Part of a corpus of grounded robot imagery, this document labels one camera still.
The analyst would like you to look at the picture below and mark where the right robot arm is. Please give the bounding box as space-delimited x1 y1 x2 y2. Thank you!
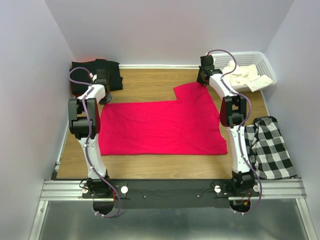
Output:
196 54 255 196

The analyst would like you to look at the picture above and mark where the folded black t-shirt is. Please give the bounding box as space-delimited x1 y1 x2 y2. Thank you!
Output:
70 59 123 91

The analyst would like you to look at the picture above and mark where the white baseboard strip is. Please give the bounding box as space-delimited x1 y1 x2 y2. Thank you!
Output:
119 64 199 70

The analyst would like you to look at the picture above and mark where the white crumpled t-shirt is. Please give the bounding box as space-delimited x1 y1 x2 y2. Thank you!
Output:
222 60 274 92

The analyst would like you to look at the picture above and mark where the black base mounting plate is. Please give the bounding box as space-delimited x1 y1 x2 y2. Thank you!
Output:
79 178 260 210

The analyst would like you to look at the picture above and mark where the pink red t-shirt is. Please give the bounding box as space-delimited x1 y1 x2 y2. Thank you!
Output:
98 82 228 156

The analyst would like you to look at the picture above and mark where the black white checkered cloth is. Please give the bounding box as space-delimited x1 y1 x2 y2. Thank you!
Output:
244 116 297 180

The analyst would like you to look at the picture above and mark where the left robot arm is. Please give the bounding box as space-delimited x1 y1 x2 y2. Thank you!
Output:
68 67 113 198

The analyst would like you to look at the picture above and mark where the white plastic laundry basket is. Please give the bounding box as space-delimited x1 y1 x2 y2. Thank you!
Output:
211 51 277 92

